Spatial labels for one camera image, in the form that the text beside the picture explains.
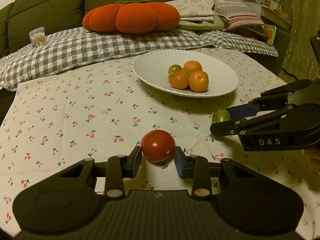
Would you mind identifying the red tomato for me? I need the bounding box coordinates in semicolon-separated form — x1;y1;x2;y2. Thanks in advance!
141;130;175;163

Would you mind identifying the small orange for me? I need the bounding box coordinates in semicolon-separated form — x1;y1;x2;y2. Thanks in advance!
169;69;189;89

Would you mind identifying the orange with brown spot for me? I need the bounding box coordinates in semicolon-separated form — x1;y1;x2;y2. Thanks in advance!
189;70;209;93

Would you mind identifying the striped patterned pillow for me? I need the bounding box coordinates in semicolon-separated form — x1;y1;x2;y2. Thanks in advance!
198;0;268;37

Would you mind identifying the yellow-green tomato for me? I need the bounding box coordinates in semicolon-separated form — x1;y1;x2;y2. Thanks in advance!
168;64;182;74

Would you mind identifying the green lime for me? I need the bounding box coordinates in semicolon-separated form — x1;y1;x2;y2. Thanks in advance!
212;108;231;124

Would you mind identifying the orange pumpkin cushion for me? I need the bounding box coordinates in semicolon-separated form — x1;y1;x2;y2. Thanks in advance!
82;2;181;34

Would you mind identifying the white ribbed plate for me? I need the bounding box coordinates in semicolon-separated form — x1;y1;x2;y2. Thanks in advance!
133;49;239;98

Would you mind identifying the folded floral bedsheet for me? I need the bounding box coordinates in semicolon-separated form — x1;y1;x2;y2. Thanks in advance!
166;0;230;31

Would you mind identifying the cherry print tablecloth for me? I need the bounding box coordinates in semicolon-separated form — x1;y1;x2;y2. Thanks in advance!
1;49;319;239

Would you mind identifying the grey checkered blanket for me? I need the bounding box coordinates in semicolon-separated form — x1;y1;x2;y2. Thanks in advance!
1;27;278;91

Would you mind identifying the green book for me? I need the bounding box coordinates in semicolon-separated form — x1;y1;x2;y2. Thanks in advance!
264;24;277;46

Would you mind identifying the toothpick box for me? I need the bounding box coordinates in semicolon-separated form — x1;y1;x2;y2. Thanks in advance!
29;27;46;48

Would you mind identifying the large orange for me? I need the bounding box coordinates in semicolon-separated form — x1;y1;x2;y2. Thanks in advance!
183;60;202;73

